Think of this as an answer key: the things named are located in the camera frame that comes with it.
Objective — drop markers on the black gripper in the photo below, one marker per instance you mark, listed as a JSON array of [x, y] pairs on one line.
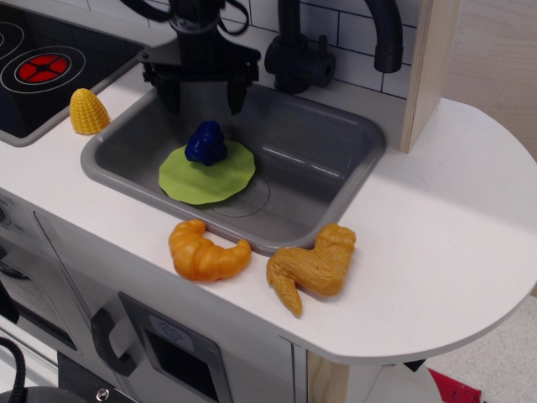
[[200, 57]]

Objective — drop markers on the blue toy blueberries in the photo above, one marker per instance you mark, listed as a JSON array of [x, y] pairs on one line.
[[207, 144]]

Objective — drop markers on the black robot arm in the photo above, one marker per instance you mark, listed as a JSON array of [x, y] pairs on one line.
[[184, 17]]

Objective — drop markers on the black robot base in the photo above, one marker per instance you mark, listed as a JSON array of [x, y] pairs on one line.
[[75, 384]]

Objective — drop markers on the green toy plate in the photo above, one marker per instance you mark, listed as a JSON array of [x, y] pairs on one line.
[[196, 184]]

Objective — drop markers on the grey toy sink basin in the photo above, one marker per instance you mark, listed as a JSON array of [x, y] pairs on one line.
[[274, 174]]

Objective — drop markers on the black toy faucet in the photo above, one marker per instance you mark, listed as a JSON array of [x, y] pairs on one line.
[[298, 63]]

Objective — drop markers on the yellow toy corn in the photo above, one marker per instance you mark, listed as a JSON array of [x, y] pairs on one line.
[[87, 114]]

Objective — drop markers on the black toy stovetop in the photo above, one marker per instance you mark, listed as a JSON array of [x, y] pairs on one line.
[[44, 60]]

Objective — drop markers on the orange toy croissant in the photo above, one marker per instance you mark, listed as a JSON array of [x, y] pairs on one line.
[[197, 258]]

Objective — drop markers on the toy fried chicken wing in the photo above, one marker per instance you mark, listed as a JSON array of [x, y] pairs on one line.
[[322, 270]]

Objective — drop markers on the red cloth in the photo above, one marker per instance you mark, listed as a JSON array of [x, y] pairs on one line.
[[454, 391]]

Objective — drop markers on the wooden side post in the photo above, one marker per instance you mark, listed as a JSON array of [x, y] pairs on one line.
[[432, 51]]

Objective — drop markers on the black oven door handle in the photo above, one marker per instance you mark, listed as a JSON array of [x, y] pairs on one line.
[[102, 326]]

